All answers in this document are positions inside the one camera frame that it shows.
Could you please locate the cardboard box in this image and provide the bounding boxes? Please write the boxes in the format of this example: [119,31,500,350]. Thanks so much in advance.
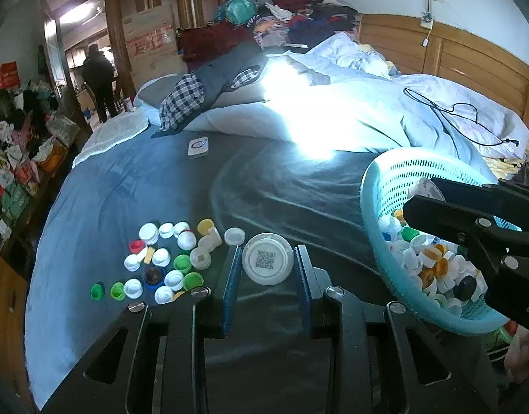
[122,5,187,91]

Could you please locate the person in dark clothes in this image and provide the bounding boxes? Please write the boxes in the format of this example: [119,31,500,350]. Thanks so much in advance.
[83,44,117,124]

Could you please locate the white small device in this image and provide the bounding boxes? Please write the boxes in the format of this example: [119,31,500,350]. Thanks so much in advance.
[188,137,209,158]

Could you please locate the blue cap with brown cap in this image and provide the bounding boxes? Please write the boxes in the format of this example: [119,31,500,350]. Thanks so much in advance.
[144,265,164,290]

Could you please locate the white QR code cap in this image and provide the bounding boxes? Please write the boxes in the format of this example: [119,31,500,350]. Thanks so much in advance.
[242,233,293,286]

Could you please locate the light green bottle cap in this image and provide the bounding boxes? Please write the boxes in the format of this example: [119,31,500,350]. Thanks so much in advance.
[110,281,126,301]

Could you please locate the white bottle cap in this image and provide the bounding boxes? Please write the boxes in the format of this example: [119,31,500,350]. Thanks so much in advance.
[123,278,144,300]

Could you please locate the teal plastic basket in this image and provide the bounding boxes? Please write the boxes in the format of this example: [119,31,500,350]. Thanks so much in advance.
[360,148,508,335]

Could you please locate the red bottle cap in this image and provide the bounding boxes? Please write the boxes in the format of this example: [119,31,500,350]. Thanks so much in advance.
[129,239,146,254]

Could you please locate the white duvet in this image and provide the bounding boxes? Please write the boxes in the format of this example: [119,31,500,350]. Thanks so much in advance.
[135,34,529,173]

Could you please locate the plaid shirt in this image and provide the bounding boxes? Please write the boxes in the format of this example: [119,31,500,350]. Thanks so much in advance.
[159,73,205,132]

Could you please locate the grey blue bed blanket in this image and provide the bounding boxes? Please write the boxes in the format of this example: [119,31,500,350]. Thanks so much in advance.
[25,131,391,413]

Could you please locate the yellow bottle cap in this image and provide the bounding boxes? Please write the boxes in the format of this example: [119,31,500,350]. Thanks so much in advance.
[197,219,215,236]

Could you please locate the pile of clothes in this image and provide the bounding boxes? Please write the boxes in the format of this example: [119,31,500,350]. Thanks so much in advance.
[176,0,361,70]

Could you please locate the black cable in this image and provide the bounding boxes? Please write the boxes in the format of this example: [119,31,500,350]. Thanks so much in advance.
[403,87,520,148]

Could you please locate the pile of bags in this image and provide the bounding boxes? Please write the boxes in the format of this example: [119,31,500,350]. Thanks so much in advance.
[0,62,79,250]

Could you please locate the wooden headboard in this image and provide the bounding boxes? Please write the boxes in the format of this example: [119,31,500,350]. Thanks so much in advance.
[359,14,529,129]

